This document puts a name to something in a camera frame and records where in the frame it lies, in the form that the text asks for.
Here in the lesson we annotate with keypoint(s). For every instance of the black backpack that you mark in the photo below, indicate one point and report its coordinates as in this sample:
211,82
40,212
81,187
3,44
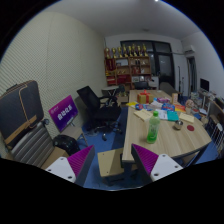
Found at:
66,144

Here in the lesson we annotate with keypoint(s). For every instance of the flat round red coaster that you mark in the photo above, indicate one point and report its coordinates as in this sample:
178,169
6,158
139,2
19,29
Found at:
190,128

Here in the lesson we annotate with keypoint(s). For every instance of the yellow notepad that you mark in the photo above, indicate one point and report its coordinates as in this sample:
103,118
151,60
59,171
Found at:
186,117

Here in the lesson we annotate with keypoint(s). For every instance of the purple sign board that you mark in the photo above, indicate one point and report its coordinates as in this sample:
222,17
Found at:
63,113

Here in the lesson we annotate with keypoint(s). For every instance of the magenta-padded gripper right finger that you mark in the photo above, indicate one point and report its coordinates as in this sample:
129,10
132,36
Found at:
163,165

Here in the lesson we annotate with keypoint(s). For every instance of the white booklet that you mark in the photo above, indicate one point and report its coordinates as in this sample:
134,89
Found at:
162,114

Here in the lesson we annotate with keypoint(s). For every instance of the small round side table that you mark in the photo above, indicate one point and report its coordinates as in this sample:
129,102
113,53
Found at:
110,88

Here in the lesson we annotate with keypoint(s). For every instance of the white air conditioner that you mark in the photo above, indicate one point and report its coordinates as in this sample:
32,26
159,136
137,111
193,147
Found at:
190,50

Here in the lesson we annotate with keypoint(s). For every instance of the computer monitor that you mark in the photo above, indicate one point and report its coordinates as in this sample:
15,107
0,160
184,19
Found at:
204,85

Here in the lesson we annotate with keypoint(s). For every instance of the dark suitcase with tan trim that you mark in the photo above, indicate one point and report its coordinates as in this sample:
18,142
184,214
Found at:
18,110

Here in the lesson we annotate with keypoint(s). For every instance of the wooden shelf unit with trophies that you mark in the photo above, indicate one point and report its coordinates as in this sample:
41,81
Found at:
128,68

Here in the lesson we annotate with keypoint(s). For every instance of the orange gift box red ribbon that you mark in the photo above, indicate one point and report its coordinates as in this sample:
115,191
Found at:
145,98

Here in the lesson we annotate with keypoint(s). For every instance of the grey ribbed suitcase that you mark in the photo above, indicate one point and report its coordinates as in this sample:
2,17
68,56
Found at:
31,145

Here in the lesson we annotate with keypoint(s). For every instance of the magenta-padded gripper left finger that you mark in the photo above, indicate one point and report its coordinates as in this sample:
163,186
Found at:
60,166

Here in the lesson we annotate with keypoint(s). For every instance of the blue box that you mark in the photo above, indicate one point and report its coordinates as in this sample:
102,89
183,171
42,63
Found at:
168,107

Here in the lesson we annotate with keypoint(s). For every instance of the teal book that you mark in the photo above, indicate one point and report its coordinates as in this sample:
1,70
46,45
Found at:
172,115

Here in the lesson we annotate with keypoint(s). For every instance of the tan cardboard carton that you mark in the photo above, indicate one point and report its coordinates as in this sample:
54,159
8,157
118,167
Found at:
174,98

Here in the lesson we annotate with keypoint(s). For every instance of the pink flower pot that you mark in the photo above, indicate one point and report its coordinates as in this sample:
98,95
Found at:
190,106

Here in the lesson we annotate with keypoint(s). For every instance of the light wooden stool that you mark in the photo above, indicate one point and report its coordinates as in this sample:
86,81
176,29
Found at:
110,161

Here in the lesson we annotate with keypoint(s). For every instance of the pink box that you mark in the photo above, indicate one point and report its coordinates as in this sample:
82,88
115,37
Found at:
163,99

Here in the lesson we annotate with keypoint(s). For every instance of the black office chair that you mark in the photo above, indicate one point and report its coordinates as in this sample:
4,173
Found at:
100,111

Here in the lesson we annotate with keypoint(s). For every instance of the green tea bottle green cap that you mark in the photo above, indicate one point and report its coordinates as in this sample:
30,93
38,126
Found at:
153,130

